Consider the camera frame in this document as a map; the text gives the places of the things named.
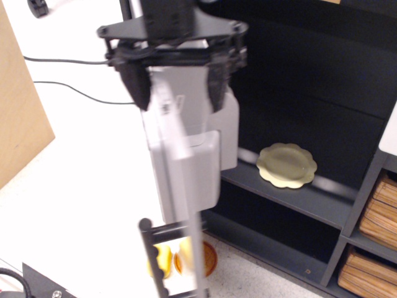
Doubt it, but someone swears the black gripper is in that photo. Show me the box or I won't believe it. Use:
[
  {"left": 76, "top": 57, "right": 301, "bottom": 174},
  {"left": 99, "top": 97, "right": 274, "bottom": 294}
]
[{"left": 97, "top": 1, "right": 248, "bottom": 112}]

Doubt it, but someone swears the grey toy fridge door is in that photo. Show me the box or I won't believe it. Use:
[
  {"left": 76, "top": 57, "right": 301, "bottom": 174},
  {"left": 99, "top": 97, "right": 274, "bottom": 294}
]
[{"left": 138, "top": 40, "right": 240, "bottom": 298}]

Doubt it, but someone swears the dark grey fridge cabinet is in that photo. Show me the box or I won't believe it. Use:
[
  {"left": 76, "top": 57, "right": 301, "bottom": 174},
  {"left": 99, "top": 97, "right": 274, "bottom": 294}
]
[{"left": 197, "top": 1, "right": 396, "bottom": 290}]

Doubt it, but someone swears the pale yellow scalloped plate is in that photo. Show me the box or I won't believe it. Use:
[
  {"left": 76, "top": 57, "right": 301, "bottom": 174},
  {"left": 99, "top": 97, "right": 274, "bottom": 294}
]
[{"left": 256, "top": 143, "right": 318, "bottom": 189}]

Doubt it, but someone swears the black caster wheel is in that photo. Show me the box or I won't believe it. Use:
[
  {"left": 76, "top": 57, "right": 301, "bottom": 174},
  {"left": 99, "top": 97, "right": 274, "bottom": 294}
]
[{"left": 27, "top": 0, "right": 49, "bottom": 18}]

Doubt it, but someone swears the tan wooden board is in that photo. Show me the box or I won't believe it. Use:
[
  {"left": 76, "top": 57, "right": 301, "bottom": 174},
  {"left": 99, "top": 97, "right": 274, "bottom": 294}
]
[{"left": 1, "top": 4, "right": 55, "bottom": 187}]

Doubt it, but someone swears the yellow toy bell pepper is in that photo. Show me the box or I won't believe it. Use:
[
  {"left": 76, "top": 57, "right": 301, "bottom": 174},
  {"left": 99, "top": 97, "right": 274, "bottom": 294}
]
[{"left": 154, "top": 237, "right": 194, "bottom": 278}]

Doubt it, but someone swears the orange translucent lid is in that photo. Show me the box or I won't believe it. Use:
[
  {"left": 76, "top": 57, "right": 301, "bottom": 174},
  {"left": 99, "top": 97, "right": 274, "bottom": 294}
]
[{"left": 174, "top": 241, "right": 218, "bottom": 278}]

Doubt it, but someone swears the upper woven basket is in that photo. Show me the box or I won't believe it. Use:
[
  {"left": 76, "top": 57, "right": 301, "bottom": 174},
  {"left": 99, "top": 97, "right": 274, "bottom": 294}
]
[{"left": 359, "top": 172, "right": 396, "bottom": 250}]

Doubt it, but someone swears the woven basket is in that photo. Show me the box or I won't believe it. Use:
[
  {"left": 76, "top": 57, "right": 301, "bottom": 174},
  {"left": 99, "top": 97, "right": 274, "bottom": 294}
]
[
  {"left": 337, "top": 248, "right": 396, "bottom": 298},
  {"left": 359, "top": 172, "right": 396, "bottom": 250}
]

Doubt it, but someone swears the lower woven basket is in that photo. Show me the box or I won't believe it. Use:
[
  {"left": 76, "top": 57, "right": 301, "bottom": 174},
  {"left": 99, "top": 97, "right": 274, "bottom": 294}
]
[{"left": 337, "top": 248, "right": 396, "bottom": 298}]

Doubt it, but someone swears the black fridge door handle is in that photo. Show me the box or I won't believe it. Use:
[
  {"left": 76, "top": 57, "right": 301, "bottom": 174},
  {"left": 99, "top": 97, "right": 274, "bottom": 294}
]
[{"left": 139, "top": 217, "right": 209, "bottom": 297}]

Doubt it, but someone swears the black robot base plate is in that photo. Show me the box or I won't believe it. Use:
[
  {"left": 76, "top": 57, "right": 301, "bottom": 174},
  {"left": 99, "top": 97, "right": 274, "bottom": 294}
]
[{"left": 22, "top": 263, "right": 76, "bottom": 298}]

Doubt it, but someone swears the black braided cable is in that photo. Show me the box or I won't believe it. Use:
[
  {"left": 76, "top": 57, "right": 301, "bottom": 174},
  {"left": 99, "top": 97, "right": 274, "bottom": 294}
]
[{"left": 0, "top": 267, "right": 35, "bottom": 298}]

